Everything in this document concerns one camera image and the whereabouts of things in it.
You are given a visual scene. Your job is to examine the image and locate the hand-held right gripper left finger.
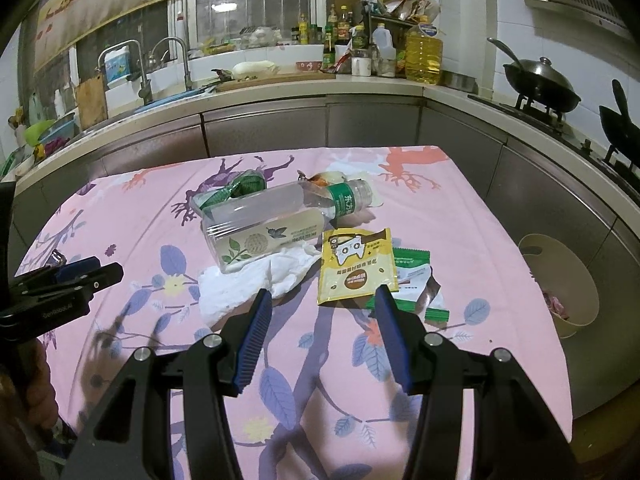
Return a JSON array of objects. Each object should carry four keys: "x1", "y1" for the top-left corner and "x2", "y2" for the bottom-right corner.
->
[{"x1": 60, "y1": 287, "x2": 273, "y2": 480}]

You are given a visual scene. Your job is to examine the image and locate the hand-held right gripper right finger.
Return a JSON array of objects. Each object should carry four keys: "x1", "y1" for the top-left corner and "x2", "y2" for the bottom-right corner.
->
[{"x1": 375, "y1": 284, "x2": 581, "y2": 480}]

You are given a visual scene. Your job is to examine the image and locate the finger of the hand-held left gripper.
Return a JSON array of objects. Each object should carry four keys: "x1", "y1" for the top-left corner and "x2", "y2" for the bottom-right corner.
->
[
  {"x1": 22, "y1": 262, "x2": 124, "y2": 311},
  {"x1": 10, "y1": 256, "x2": 102, "y2": 293}
]

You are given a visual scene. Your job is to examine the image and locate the white tissue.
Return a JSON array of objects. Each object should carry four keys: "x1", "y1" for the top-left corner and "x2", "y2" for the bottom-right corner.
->
[{"x1": 198, "y1": 242, "x2": 322, "y2": 328}]

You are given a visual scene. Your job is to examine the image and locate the green white wrapper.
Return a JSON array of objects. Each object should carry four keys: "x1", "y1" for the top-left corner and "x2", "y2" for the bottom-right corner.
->
[{"x1": 366, "y1": 247, "x2": 451, "y2": 324}]

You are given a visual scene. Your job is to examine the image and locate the yellow snack packet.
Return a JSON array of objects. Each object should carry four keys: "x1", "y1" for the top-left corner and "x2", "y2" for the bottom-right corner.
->
[{"x1": 318, "y1": 228, "x2": 400, "y2": 306}]

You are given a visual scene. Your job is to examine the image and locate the clear plastic bottle green label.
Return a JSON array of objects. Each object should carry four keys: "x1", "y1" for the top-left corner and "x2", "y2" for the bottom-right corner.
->
[{"x1": 201, "y1": 179, "x2": 373, "y2": 275}]

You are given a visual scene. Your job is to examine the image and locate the green foil wrapper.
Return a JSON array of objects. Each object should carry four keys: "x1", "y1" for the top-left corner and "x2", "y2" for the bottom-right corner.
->
[{"x1": 191, "y1": 170, "x2": 267, "y2": 213}]

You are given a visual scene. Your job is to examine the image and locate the pink foil wrapper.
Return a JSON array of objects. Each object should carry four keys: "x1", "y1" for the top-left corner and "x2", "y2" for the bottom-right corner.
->
[{"x1": 542, "y1": 290, "x2": 571, "y2": 321}]

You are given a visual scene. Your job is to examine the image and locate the beige plastic bin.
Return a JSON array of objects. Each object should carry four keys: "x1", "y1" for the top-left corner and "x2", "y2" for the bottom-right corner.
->
[{"x1": 517, "y1": 233, "x2": 600, "y2": 339}]

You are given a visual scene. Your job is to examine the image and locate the brown white wrapper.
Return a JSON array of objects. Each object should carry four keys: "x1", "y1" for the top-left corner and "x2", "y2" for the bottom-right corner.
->
[{"x1": 297, "y1": 169, "x2": 351, "y2": 193}]

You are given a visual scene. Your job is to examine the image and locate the person's left forearm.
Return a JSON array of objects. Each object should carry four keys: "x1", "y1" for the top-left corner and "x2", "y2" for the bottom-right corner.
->
[{"x1": 0, "y1": 410, "x2": 53, "y2": 480}]

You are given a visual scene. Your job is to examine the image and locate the person's left hand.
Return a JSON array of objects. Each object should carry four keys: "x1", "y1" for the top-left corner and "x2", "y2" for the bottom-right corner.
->
[{"x1": 20, "y1": 345, "x2": 60, "y2": 443}]

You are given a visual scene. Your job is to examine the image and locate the pink floral tablecloth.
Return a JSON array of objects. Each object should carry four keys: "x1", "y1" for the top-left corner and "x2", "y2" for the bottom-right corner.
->
[{"x1": 15, "y1": 145, "x2": 573, "y2": 480}]

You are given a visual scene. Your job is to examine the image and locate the green plastic scoop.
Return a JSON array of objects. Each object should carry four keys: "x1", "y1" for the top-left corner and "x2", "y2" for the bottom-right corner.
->
[{"x1": 24, "y1": 119, "x2": 57, "y2": 146}]

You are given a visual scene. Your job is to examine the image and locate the blue plastic basket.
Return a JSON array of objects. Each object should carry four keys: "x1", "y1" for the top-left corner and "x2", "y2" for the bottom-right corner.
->
[{"x1": 37, "y1": 112, "x2": 76, "y2": 146}]

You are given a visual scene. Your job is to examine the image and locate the small wooden cutting board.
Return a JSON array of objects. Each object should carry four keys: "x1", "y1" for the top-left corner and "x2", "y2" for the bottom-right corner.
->
[{"x1": 75, "y1": 75, "x2": 109, "y2": 132}]

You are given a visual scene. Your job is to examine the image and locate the blue plastic basin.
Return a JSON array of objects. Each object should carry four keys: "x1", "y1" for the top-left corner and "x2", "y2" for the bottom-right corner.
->
[{"x1": 134, "y1": 87, "x2": 211, "y2": 108}]

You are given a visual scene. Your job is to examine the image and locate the tall metal faucet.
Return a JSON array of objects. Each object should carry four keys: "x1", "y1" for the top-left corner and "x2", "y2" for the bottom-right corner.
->
[
  {"x1": 97, "y1": 39, "x2": 153, "y2": 106},
  {"x1": 150, "y1": 36, "x2": 196, "y2": 92}
]

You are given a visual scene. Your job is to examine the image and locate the white jug blue label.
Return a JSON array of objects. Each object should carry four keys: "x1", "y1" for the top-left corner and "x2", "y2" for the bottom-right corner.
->
[{"x1": 104, "y1": 45, "x2": 132, "y2": 85}]

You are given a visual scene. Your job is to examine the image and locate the steel kitchen cabinets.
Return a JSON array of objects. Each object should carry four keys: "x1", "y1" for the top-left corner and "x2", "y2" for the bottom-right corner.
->
[{"x1": 0, "y1": 92, "x2": 640, "y2": 411}]

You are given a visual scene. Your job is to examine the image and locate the white radish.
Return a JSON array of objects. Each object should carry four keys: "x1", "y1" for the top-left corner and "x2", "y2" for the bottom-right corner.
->
[{"x1": 231, "y1": 60, "x2": 281, "y2": 81}]

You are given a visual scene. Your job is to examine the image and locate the large wooden cutting board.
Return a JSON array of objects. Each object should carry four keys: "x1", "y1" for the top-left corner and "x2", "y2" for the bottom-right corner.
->
[{"x1": 215, "y1": 70, "x2": 337, "y2": 93}]

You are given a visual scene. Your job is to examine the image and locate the fruit printed roller blind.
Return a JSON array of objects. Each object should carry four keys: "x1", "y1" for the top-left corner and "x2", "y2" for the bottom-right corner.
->
[{"x1": 32, "y1": 0, "x2": 183, "y2": 73}]

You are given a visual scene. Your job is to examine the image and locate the small metal container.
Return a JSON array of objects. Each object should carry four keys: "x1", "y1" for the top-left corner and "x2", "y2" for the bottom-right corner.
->
[{"x1": 440, "y1": 71, "x2": 478, "y2": 92}]

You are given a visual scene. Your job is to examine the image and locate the black gas stove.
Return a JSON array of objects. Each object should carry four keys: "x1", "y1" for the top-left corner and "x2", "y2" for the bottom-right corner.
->
[{"x1": 467, "y1": 90, "x2": 640, "y2": 186}]

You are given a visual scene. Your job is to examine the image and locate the white translucent plastic jug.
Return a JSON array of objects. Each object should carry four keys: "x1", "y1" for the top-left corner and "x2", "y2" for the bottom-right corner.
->
[{"x1": 371, "y1": 24, "x2": 397, "y2": 78}]

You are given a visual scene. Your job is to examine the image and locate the large cooking oil bottle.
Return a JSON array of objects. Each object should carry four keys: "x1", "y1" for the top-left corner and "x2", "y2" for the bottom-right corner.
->
[{"x1": 404, "y1": 15, "x2": 445, "y2": 86}]

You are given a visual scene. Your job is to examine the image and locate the wok with metal lid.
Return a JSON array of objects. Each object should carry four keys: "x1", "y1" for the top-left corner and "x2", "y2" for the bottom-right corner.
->
[{"x1": 487, "y1": 36, "x2": 582, "y2": 113}]

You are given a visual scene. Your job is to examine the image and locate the row of sauce bottles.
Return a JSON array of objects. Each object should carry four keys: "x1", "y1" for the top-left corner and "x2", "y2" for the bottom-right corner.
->
[{"x1": 291, "y1": 4, "x2": 373, "y2": 68}]

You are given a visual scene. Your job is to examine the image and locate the pile of food packets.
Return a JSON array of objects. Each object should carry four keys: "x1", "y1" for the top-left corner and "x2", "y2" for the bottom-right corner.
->
[{"x1": 357, "y1": 0, "x2": 441, "y2": 23}]

